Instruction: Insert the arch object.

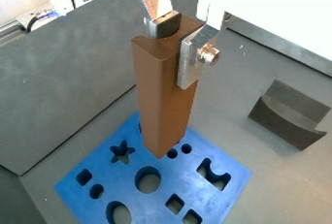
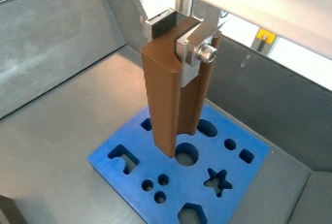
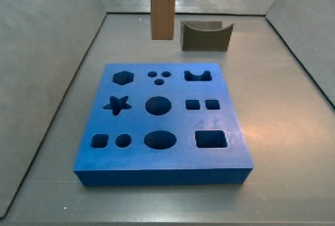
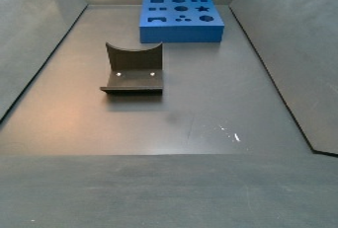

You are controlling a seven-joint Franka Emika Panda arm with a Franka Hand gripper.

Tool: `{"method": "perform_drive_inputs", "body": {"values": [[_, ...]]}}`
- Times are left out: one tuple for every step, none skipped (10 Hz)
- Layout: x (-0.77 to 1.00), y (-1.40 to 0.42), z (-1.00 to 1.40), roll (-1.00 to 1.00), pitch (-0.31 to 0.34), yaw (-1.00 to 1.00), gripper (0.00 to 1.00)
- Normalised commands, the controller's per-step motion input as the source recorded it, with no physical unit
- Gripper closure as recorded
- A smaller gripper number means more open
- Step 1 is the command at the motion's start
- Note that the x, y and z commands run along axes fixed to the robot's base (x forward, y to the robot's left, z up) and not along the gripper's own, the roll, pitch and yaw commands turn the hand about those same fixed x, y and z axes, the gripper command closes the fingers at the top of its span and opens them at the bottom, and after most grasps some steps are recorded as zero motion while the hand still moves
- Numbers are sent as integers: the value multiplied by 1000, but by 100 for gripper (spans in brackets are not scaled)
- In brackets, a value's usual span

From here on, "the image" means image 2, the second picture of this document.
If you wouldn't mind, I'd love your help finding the yellow bracket on post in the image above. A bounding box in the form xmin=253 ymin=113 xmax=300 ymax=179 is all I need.
xmin=252 ymin=28 xmax=277 ymax=56

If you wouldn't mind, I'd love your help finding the brown arch block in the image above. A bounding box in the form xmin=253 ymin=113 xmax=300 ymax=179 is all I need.
xmin=142 ymin=17 xmax=214 ymax=157

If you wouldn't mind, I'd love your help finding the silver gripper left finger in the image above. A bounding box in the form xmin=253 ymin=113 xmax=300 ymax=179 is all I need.
xmin=134 ymin=0 xmax=177 ymax=41

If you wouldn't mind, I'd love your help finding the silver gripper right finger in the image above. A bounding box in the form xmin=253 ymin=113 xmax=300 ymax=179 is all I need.
xmin=175 ymin=0 xmax=224 ymax=87

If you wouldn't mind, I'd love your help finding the blue shape sorter board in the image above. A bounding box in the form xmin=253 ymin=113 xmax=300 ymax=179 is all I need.
xmin=88 ymin=107 xmax=269 ymax=224

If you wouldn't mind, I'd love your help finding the grey metal bin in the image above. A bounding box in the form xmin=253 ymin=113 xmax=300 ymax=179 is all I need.
xmin=0 ymin=0 xmax=332 ymax=224

